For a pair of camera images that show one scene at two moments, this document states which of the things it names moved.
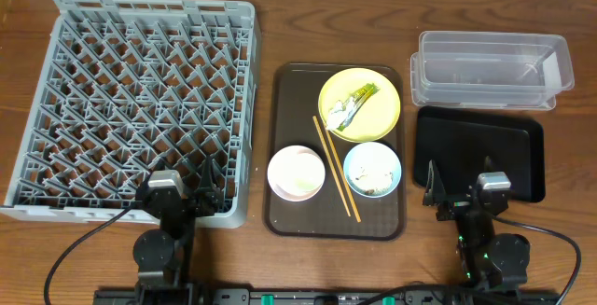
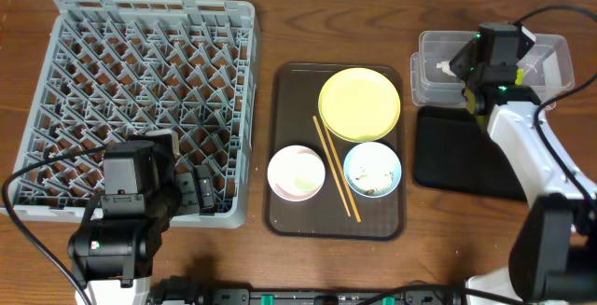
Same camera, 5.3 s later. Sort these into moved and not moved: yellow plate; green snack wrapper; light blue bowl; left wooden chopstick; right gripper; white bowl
Moved: green snack wrapper; right gripper
Not moved: left wooden chopstick; white bowl; light blue bowl; yellow plate
